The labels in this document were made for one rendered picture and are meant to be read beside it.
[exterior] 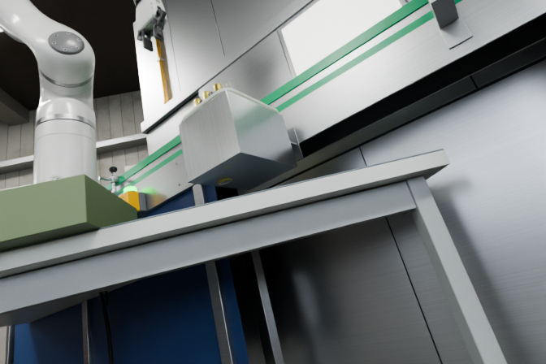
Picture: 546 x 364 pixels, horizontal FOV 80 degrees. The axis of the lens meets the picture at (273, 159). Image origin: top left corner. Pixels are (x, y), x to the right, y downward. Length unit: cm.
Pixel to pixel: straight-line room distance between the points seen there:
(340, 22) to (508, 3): 53
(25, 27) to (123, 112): 331
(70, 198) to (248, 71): 92
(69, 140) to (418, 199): 75
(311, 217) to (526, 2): 60
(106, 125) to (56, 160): 345
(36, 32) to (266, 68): 74
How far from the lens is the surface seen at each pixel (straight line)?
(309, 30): 128
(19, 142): 464
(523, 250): 97
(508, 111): 101
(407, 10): 94
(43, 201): 68
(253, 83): 134
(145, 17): 117
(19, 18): 104
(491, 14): 87
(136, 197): 122
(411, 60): 86
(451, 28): 87
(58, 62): 91
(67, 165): 80
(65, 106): 87
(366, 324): 108
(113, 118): 427
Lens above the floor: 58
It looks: 21 degrees up
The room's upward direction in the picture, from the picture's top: 15 degrees counter-clockwise
